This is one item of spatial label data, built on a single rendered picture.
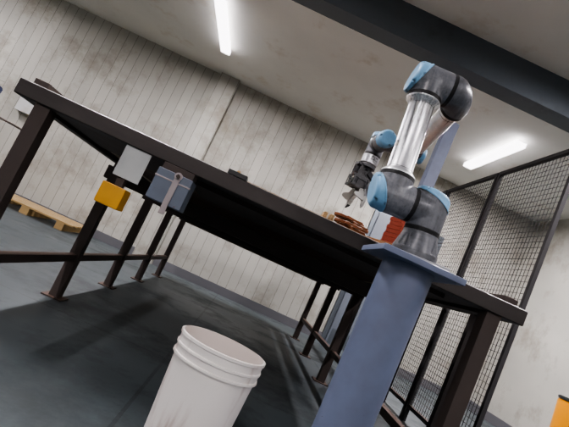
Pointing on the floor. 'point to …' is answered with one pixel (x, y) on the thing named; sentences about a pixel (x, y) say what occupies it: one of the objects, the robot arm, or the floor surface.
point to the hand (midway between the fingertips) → (353, 208)
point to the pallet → (46, 214)
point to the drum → (560, 413)
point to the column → (379, 337)
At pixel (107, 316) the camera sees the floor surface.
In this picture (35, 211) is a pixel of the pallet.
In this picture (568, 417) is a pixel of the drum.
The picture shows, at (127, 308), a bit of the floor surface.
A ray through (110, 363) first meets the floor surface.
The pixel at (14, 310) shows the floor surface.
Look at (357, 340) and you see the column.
